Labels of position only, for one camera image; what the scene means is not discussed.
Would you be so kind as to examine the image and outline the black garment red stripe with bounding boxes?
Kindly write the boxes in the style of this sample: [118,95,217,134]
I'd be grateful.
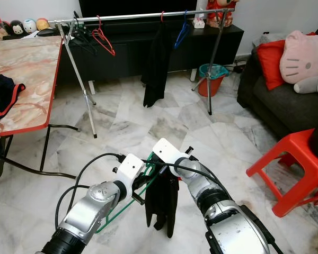
[144,169,180,239]

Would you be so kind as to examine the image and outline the green plastic hanger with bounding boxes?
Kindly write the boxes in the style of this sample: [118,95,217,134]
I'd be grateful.
[94,152,157,234]

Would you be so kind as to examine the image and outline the blue plastic hanger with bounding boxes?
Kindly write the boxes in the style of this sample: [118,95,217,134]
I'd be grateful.
[174,11,190,49]

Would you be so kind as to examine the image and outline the black plastic hanger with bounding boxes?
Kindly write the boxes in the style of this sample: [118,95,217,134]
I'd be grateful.
[69,12,95,53]

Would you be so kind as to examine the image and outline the red bin teal liner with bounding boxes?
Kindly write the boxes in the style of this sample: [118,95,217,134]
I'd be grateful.
[198,63,228,97]

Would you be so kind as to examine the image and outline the black TV console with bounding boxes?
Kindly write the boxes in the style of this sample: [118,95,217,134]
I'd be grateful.
[50,22,244,85]

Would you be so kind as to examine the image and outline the red plastic stool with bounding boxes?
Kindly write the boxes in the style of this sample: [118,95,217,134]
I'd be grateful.
[246,129,318,217]

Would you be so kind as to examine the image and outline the dark brown sofa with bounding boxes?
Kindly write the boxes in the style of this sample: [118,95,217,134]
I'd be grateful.
[237,48,318,141]

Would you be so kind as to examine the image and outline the small white pink box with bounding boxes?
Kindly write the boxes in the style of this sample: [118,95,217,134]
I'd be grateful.
[192,14,205,29]

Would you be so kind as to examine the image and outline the silver clothes rack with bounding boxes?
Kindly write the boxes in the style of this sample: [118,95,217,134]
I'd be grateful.
[47,7,236,139]

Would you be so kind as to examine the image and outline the black television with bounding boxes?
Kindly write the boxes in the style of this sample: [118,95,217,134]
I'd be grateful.
[78,0,197,18]

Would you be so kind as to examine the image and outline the red Buddha figurine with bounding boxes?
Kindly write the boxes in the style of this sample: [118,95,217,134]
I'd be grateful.
[206,0,236,27]

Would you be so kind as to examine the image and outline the navy shirt red trim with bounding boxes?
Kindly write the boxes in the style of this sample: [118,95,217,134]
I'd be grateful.
[0,73,27,159]

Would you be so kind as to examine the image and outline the grey Totoro plush open eyes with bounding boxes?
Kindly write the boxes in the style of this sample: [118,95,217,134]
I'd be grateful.
[294,71,318,96]

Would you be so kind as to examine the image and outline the red-edged marble folding table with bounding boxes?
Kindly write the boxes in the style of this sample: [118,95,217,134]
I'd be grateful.
[0,35,80,186]

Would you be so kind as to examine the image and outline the pink cat face cushion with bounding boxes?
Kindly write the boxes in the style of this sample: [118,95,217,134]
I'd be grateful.
[279,30,318,85]

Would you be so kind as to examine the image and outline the orange round plush toy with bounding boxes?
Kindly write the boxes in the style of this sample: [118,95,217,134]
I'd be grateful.
[36,17,51,31]

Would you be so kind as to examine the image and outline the white round plush toy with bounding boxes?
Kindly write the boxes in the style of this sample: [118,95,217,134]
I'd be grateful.
[22,19,38,34]

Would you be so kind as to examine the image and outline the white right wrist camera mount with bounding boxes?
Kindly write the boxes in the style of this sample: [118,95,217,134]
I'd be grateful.
[151,138,192,169]

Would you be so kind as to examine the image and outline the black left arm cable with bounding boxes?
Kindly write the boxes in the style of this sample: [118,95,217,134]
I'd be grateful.
[55,152,125,231]

